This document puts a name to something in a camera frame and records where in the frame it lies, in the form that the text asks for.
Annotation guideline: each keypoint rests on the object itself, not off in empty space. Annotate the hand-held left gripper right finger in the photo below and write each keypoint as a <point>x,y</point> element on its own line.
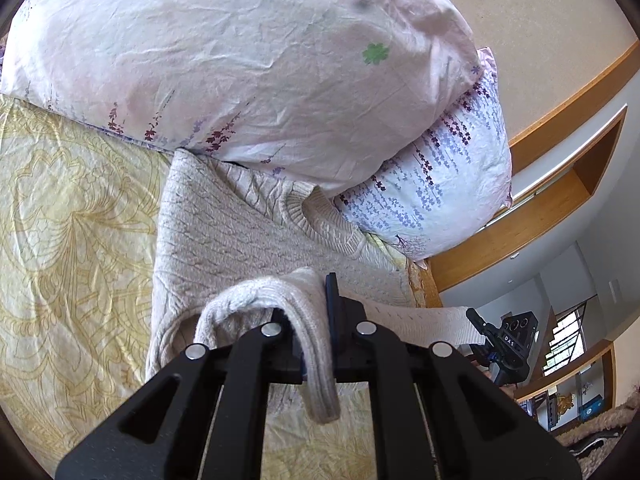
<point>331,300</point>

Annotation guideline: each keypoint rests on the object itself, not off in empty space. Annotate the white purple-flowered pillow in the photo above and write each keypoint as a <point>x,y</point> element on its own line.
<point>450,180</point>

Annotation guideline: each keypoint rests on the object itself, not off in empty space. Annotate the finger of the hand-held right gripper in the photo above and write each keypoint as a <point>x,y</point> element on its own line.
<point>477,322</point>

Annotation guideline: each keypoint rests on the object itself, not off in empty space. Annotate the brown fuzzy blanket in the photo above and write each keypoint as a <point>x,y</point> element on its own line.
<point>600,422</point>

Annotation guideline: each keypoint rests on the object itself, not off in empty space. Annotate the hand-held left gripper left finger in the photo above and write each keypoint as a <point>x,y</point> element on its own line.
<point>282,360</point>

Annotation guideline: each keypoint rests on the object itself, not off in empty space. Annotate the window with railing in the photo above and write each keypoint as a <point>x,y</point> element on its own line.
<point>570,342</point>

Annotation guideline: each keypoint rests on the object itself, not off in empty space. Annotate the yellow patterned bed sheet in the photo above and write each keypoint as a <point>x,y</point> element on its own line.
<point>75,240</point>

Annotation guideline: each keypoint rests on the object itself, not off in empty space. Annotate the beige knit sweater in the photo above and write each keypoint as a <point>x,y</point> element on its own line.
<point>240,240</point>

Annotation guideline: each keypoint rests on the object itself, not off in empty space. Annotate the blue box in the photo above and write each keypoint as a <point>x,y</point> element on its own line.
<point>592,406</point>

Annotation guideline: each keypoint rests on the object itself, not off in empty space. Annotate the wooden headboard shelf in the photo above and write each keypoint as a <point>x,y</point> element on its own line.
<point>540,215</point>

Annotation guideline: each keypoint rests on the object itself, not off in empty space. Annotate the pink floral pillow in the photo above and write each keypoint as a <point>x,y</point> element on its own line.
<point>225,60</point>

